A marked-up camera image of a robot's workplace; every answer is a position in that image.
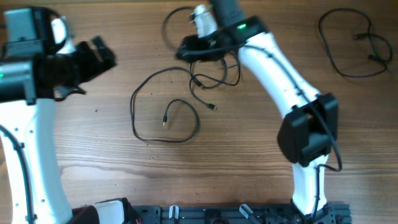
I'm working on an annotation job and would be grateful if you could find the black cable with large plugs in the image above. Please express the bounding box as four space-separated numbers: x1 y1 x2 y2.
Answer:
318 7 394 78

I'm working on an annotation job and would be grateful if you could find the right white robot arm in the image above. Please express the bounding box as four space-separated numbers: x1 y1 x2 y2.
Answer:
176 1 338 218

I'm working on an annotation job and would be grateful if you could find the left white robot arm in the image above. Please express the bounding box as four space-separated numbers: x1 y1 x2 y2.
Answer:
1 7 124 223

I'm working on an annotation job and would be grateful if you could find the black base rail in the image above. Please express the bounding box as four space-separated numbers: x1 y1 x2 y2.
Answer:
130 203 352 224

